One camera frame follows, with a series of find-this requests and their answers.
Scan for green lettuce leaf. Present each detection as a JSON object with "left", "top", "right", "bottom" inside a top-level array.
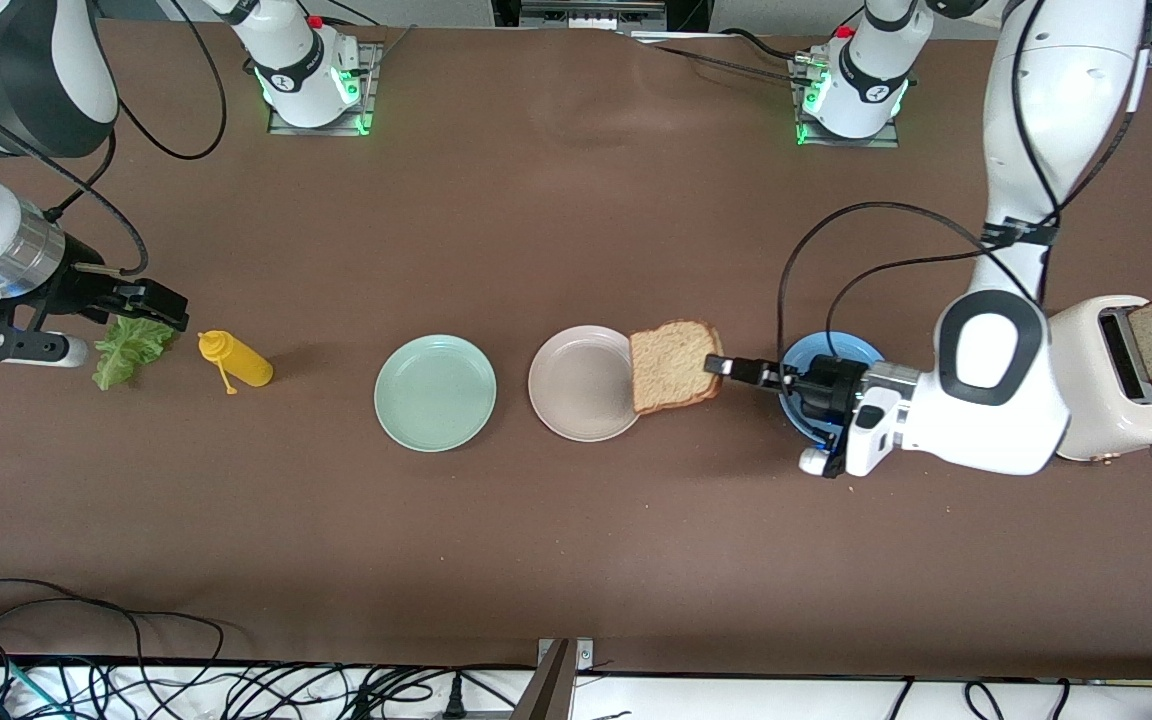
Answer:
[{"left": 92, "top": 314, "right": 179, "bottom": 392}]

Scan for blue plate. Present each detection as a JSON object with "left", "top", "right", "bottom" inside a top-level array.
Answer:
[{"left": 777, "top": 331, "right": 887, "bottom": 447}]

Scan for beige plate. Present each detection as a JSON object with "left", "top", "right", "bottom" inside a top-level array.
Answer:
[{"left": 527, "top": 325, "right": 652, "bottom": 444}]

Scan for mint green plate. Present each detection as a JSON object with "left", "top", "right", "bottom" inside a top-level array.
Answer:
[{"left": 373, "top": 334, "right": 498, "bottom": 453}]

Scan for yellow mustard squeeze bottle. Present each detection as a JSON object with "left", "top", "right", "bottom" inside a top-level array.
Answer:
[{"left": 197, "top": 330, "right": 275, "bottom": 396}]

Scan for brown table cover sheet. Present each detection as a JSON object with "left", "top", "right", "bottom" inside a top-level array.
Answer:
[{"left": 0, "top": 18, "right": 1152, "bottom": 681}]

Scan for white toaster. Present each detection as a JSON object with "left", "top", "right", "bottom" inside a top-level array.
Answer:
[{"left": 1046, "top": 295, "right": 1152, "bottom": 467}]

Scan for dark metal bar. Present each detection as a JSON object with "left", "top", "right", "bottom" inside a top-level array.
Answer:
[{"left": 511, "top": 640, "right": 577, "bottom": 720}]

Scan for black equipment box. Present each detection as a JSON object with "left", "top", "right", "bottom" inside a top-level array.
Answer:
[{"left": 492, "top": 0, "right": 713, "bottom": 33}]

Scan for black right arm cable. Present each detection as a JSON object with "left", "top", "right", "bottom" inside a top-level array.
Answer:
[{"left": 0, "top": 0, "right": 229, "bottom": 273}]

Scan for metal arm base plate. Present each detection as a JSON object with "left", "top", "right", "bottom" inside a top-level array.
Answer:
[
  {"left": 788, "top": 55, "right": 902, "bottom": 149},
  {"left": 268, "top": 42, "right": 383, "bottom": 136}
]

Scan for long black looped cable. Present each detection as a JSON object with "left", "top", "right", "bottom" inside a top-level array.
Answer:
[{"left": 0, "top": 578, "right": 227, "bottom": 666}]

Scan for black base cable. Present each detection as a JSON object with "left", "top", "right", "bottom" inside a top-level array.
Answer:
[{"left": 636, "top": 28, "right": 817, "bottom": 86}]

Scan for grey metal bracket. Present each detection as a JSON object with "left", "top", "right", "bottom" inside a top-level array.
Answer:
[{"left": 536, "top": 637, "right": 596, "bottom": 673}]

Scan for tangled black cables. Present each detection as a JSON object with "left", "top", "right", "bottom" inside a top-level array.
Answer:
[{"left": 0, "top": 600, "right": 537, "bottom": 720}]

